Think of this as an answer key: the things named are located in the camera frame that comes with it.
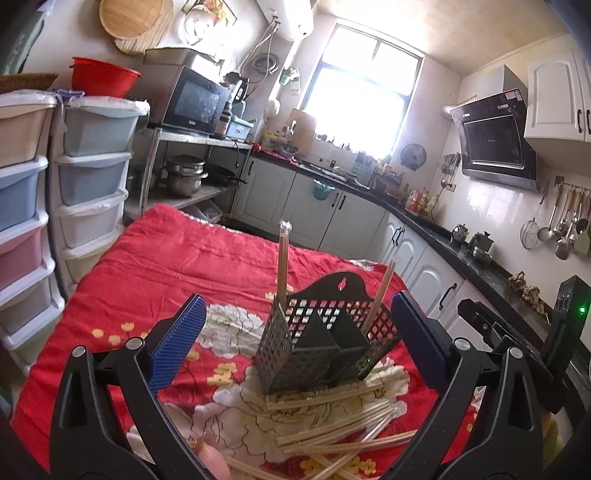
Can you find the chopstick pair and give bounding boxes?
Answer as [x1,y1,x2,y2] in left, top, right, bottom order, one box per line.
[266,381,384,411]
[280,430,418,454]
[276,400,394,447]

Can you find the chopsticks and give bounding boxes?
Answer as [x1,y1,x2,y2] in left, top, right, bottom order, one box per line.
[361,259,396,335]
[276,220,291,309]

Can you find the white lower kitchen cabinets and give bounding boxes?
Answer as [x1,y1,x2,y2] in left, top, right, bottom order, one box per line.
[232,157,489,351]

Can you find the bright kitchen window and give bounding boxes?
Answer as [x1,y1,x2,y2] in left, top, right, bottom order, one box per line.
[303,24,423,159]

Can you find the operator hand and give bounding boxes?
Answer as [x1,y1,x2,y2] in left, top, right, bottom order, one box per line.
[197,443,231,480]

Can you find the hanging metal ladle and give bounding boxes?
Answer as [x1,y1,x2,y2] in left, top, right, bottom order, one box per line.
[537,184,563,242]

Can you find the metal strainer ladle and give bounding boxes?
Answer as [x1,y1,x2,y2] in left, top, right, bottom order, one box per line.
[520,183,549,250]

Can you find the pastel drawer tower left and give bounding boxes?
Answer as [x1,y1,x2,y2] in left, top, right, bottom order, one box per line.
[1,90,65,376]

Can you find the pastel drawer tower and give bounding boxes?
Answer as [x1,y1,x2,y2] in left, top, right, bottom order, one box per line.
[47,96,150,298]
[1,90,65,376]

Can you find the black kettle on stove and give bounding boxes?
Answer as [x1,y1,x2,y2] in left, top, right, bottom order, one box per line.
[468,231,494,265]

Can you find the red floral blanket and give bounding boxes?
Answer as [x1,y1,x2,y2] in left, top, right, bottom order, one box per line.
[12,207,437,479]

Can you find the small metal teapot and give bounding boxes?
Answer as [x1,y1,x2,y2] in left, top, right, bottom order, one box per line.
[451,224,469,246]

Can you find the black perforated utensil basket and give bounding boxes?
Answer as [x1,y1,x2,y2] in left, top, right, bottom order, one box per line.
[254,271,400,395]

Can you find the black range hood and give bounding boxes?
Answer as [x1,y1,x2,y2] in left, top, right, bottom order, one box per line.
[450,65,539,191]

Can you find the teal hanging basket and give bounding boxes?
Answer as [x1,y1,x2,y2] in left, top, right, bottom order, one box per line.
[312,180,335,201]

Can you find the stainless steel pots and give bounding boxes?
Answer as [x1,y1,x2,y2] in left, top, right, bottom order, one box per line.
[164,154,208,198]

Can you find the metal storage shelf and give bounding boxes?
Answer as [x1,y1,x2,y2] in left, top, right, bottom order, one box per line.
[124,127,252,221]

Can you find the upright wrapped chopsticks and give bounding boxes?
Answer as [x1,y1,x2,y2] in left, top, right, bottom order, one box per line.
[276,220,291,309]

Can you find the pastel drawer tower right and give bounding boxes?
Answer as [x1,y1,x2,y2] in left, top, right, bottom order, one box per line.
[47,96,150,298]

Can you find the black microwave oven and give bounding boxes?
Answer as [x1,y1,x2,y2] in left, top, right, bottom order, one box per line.
[138,63,233,136]

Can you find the red plastic basin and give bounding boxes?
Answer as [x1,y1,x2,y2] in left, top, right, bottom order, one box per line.
[70,57,141,98]

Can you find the round woven bamboo tray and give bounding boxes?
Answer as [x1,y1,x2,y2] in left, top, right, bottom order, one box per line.
[98,0,174,56]

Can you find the white water heater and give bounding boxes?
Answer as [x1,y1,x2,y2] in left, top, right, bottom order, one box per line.
[256,0,315,42]

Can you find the round wall fan vent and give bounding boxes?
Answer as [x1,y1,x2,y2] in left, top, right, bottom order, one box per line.
[400,143,427,171]

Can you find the white upper wall cabinet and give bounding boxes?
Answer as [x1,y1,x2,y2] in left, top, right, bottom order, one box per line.
[525,50,590,142]

